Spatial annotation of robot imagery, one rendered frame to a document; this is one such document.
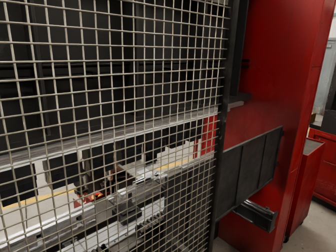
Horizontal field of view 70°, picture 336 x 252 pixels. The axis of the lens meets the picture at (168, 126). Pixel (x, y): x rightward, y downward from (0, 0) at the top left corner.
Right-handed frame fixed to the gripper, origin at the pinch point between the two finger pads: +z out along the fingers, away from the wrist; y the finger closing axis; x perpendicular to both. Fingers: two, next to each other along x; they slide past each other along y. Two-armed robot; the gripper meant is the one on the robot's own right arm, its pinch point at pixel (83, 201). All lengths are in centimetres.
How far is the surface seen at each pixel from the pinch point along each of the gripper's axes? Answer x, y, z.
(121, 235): -15, 67, -3
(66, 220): -27.2, 36.5, -9.4
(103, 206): -0.8, 28.4, -2.4
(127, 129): -3, 73, -53
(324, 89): 780, 12, 14
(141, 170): 32.0, 31.0, -14.5
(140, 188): 20.7, 40.9, -7.6
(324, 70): 784, 15, -42
